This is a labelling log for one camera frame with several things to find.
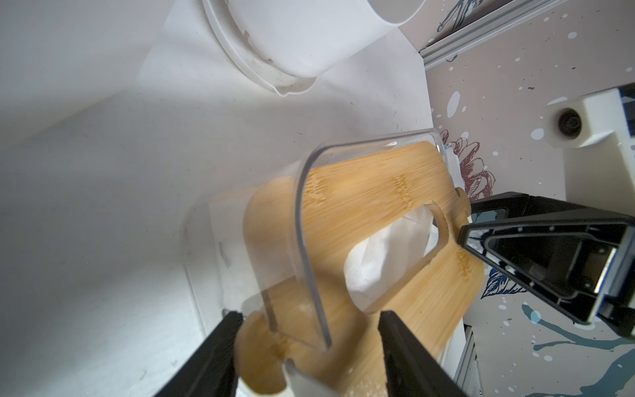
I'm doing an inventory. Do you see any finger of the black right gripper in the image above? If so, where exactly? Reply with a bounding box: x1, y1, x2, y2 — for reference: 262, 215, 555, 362
459, 208, 634, 325
471, 192, 566, 223

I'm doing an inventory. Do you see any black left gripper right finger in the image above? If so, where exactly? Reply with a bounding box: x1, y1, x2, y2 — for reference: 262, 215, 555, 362
378, 311, 466, 397

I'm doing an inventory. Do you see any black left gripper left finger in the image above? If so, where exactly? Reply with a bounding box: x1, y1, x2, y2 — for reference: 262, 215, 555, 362
155, 311, 244, 396

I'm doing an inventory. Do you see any bamboo tissue box lid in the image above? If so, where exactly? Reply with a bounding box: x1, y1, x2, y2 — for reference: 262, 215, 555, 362
235, 142, 484, 395

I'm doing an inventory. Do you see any clear plastic tissue box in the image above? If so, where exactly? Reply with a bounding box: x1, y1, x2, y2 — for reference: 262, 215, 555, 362
180, 129, 445, 350

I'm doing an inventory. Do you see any white pen holder cup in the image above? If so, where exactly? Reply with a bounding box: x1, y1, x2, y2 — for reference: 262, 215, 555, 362
203, 0, 424, 97

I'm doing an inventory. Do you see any white rectangular bin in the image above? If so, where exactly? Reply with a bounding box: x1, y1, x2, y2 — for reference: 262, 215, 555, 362
1, 1, 174, 149

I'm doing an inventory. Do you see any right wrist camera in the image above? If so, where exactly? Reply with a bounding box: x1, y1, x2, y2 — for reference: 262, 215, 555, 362
545, 83, 634, 216

